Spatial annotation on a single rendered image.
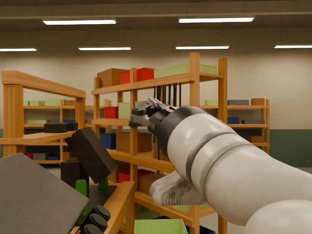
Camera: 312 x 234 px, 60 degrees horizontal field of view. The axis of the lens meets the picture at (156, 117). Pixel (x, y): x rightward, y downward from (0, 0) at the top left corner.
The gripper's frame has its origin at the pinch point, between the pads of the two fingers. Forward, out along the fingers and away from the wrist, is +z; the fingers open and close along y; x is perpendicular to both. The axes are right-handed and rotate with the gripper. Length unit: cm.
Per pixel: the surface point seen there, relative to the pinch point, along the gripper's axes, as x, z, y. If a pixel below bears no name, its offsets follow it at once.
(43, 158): 431, 800, -30
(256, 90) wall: 67, 648, -639
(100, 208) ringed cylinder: 23.1, 4.7, 3.9
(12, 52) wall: 146, 1018, 103
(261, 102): 95, 589, -619
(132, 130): 104, 264, -98
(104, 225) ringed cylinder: 22.3, -0.9, 4.3
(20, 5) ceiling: -10, 807, 78
